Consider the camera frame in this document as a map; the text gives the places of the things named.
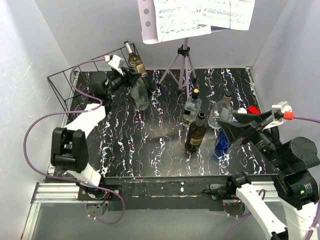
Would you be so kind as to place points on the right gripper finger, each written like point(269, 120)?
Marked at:
point(234, 131)
point(246, 118)

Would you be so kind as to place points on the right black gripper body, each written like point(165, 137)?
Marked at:
point(265, 140)

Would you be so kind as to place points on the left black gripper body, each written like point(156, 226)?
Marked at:
point(126, 76)

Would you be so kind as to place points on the blue square bottle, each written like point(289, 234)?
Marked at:
point(221, 142)

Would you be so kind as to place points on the dark green wine bottle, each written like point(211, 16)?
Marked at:
point(134, 58)

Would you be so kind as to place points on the tall clear bottle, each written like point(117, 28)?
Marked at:
point(139, 94)

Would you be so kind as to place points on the small clear glass bottle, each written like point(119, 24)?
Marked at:
point(220, 111)

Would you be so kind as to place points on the green wine bottle silver neck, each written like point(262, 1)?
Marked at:
point(196, 133)

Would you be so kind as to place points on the clear bottle black cap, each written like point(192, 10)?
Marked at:
point(191, 108)

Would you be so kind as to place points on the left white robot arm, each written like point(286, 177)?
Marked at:
point(69, 150)

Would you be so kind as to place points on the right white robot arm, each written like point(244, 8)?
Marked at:
point(296, 188)

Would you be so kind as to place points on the red yellow toy block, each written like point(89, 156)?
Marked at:
point(253, 110)

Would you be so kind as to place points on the lilac music stand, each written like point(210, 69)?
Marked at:
point(181, 67)

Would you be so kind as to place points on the left sheet music page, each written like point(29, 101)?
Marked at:
point(179, 19)

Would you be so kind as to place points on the sheet music page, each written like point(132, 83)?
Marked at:
point(227, 14)
point(179, 19)

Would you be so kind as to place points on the right sheet music page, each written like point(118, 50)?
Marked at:
point(227, 14)

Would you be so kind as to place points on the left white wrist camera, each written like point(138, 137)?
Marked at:
point(115, 62)

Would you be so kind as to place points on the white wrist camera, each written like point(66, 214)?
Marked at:
point(281, 112)
point(115, 62)

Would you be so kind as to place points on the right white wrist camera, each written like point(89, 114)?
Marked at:
point(281, 112)

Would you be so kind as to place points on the black wire wine rack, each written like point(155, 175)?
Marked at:
point(63, 85)

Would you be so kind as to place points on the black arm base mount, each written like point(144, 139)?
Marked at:
point(173, 193)

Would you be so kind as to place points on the aluminium frame rail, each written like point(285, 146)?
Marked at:
point(63, 191)

